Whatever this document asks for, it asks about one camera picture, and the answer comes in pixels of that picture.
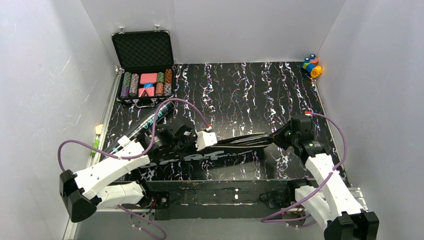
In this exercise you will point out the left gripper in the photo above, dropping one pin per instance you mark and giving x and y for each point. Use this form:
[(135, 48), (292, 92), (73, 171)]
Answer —
[(218, 142)]

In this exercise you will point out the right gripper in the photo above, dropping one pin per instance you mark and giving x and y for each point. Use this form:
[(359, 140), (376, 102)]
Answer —
[(279, 136)]

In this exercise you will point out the black shuttlecock tube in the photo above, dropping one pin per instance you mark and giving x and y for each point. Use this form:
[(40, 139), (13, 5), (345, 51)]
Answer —
[(128, 123)]

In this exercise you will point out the black racket bag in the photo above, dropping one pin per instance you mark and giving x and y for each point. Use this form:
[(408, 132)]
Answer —
[(230, 147)]

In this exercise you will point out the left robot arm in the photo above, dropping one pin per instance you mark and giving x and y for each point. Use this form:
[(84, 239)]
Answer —
[(90, 189)]

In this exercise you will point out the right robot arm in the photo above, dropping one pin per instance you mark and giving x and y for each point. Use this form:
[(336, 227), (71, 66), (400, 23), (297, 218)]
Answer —
[(331, 204)]

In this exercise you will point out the colourful toy blocks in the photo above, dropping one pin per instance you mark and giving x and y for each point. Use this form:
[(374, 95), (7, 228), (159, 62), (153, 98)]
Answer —
[(311, 65)]

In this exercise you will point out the black poker chip case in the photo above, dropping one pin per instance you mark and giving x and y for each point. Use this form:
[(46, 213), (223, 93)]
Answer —
[(146, 63)]

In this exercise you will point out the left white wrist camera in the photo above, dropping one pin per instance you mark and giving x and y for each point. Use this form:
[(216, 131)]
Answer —
[(205, 139)]

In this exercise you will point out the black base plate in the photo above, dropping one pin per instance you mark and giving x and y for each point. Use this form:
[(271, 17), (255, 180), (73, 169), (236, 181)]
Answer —
[(217, 199)]

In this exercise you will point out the beige clip on rail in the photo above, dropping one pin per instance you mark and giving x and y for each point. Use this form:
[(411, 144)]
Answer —
[(99, 129)]

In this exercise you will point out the green clip on rail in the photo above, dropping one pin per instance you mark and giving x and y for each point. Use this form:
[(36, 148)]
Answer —
[(95, 145)]

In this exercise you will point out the aluminium rail frame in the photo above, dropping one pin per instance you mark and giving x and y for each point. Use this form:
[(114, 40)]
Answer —
[(331, 204)]

